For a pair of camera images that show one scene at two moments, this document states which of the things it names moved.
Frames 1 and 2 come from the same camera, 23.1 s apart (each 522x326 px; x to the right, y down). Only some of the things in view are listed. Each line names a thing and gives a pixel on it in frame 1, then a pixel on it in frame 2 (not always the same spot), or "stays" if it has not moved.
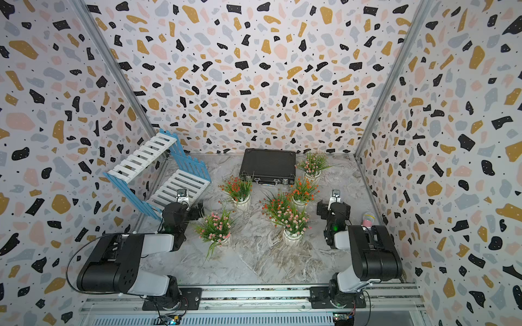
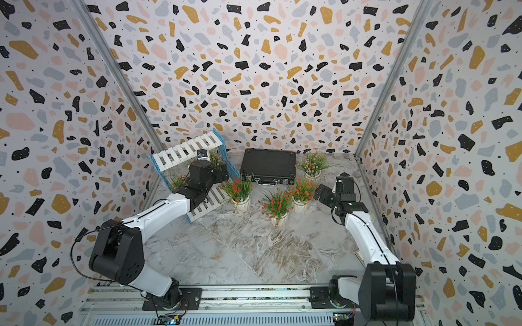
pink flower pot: (294, 223) -> (216, 159)
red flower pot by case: (240, 190) stays
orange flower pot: (304, 191) stays
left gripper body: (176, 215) -> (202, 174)
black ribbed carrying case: (268, 167) stays
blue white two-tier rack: (191, 174) -> (173, 164)
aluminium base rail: (259, 305) stays
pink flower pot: (215, 228) -> (176, 182)
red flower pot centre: (271, 204) stays
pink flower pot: (312, 164) stays
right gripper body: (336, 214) -> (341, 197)
